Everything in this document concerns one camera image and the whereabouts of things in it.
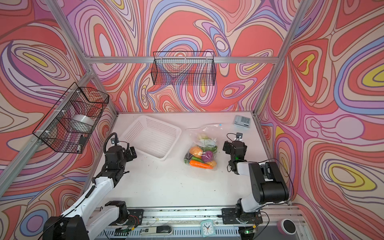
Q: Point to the orange carrot toy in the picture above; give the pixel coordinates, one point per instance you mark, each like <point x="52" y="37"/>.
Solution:
<point x="197" y="164"/>

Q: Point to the black wire basket wall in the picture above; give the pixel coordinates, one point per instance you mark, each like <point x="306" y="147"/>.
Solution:
<point x="57" y="133"/>
<point x="184" y="68"/>

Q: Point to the green lettuce cabbage toy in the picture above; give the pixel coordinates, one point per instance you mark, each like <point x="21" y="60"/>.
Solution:
<point x="207" y="144"/>

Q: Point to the silver tape roll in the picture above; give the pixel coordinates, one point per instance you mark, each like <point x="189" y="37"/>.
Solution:
<point x="82" y="123"/>

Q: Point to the black white remote device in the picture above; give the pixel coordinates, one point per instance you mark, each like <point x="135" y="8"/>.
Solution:
<point x="157" y="231"/>

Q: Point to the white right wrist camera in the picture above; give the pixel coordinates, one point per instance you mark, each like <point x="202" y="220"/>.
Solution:
<point x="239" y="136"/>

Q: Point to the aluminium frame post left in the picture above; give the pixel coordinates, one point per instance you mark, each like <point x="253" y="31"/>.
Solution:
<point x="64" y="24"/>

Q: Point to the purple red onion toy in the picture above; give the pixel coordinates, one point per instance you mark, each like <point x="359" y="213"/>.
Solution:
<point x="207" y="156"/>

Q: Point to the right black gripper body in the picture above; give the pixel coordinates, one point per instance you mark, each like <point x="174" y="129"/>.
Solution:
<point x="228" y="146"/>

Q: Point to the black wire basket left wall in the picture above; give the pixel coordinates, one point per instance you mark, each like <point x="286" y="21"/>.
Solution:
<point x="57" y="133"/>

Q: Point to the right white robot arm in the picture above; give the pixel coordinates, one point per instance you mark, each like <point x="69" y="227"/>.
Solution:
<point x="268" y="186"/>

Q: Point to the black wire basket back wall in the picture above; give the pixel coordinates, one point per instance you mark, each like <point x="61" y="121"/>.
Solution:
<point x="184" y="68"/>

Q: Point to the green circuit board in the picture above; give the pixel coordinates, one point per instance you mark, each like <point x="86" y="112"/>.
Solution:
<point x="122" y="232"/>

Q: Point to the clear zip top bag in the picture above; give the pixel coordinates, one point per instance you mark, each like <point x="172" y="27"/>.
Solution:
<point x="212" y="131"/>

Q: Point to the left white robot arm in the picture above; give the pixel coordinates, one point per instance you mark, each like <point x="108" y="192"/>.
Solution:
<point x="77" y="222"/>

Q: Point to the grey calculator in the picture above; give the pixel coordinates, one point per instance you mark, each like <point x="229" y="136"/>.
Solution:
<point x="242" y="121"/>

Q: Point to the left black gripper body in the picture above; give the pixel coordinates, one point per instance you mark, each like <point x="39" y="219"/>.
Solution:
<point x="127" y="156"/>

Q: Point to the small teal alarm clock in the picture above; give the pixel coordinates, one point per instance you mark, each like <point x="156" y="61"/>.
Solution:
<point x="208" y="228"/>

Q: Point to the white plastic perforated basket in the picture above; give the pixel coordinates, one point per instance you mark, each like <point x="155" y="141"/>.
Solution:
<point x="152" y="137"/>

